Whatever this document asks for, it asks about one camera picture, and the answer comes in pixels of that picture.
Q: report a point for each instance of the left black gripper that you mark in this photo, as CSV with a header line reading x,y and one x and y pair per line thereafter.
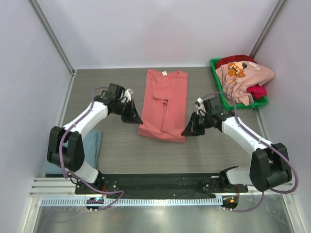
x,y
132,116

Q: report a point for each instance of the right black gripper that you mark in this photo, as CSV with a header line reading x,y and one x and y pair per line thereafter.
x,y
197,123

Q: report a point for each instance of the salmon pink t-shirt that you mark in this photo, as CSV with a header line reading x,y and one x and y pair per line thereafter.
x,y
164,105

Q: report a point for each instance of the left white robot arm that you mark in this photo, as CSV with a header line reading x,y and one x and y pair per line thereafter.
x,y
66,149

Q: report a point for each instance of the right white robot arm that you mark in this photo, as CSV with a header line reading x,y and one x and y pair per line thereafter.
x,y
269,162

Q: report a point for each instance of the green plastic bin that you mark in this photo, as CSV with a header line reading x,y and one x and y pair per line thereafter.
x,y
257,103

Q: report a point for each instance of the folded blue t-shirt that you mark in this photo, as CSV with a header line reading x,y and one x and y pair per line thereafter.
x,y
92,146

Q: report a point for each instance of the light pink printed t-shirt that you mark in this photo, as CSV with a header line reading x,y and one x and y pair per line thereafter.
x,y
236,77

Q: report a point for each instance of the red t-shirt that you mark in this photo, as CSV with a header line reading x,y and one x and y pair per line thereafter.
x,y
256,91

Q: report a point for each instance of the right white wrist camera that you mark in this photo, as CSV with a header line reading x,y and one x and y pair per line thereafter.
x,y
200,107

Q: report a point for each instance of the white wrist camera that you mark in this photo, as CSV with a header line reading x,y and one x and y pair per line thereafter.
x,y
200,107
127,96

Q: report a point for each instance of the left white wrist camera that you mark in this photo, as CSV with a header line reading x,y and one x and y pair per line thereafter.
x,y
127,96

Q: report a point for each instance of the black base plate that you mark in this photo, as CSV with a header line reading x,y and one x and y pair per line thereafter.
x,y
148,186

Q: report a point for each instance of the slotted cable duct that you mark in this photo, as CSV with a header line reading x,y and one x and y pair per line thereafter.
x,y
88,201

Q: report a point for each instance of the aluminium front rail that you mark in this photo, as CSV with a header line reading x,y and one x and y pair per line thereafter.
x,y
56,187

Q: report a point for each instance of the left aluminium corner post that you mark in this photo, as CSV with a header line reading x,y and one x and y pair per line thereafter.
x,y
49,31

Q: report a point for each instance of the aluminium corner post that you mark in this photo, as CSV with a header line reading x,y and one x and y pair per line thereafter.
x,y
276,12
49,31

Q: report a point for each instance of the right aluminium corner post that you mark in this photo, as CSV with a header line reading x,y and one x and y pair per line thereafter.
x,y
276,12

